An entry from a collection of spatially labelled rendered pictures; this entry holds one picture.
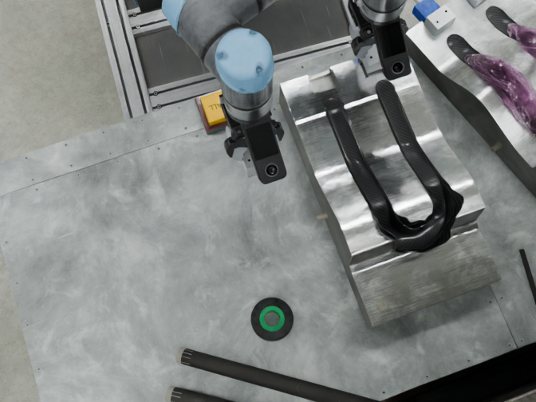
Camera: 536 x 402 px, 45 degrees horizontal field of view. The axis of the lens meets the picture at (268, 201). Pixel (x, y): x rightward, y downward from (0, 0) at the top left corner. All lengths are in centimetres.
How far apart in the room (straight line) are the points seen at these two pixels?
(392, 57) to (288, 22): 105
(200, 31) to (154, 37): 125
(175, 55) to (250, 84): 126
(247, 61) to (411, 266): 57
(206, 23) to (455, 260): 66
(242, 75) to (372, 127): 49
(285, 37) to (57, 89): 81
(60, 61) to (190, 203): 122
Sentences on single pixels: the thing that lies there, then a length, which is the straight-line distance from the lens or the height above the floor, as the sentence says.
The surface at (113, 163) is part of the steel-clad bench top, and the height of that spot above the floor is 80.
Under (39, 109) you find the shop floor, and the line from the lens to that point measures 239.
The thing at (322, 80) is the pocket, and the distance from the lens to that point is 135.
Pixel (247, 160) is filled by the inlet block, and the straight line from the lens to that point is 118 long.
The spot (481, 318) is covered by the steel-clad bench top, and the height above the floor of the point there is 80.
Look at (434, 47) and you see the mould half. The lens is 143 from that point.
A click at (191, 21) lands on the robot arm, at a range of 93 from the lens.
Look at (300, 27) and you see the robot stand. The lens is 216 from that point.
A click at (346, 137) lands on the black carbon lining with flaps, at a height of 88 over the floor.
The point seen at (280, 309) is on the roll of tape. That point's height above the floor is 83.
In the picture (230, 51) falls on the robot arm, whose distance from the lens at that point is 88.
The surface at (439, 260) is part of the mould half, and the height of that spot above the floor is 86.
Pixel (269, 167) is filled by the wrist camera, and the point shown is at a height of 109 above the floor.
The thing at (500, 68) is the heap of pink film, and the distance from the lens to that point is 138.
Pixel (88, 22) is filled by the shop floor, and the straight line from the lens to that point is 249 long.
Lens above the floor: 208
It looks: 75 degrees down
